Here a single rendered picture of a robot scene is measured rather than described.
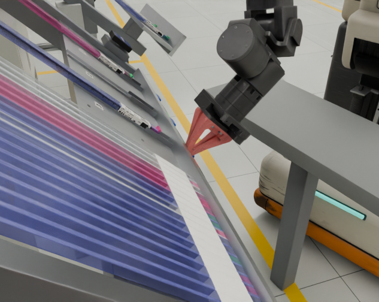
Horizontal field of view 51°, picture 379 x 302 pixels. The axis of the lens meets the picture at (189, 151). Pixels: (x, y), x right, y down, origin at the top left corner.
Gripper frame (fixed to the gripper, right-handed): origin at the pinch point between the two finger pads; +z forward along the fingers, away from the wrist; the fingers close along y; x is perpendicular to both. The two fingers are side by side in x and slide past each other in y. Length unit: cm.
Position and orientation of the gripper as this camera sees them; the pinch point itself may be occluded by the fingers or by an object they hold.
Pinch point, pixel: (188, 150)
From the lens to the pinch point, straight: 66.1
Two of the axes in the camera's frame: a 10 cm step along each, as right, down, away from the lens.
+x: 6.7, 4.7, 5.7
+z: -6.7, 7.2, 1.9
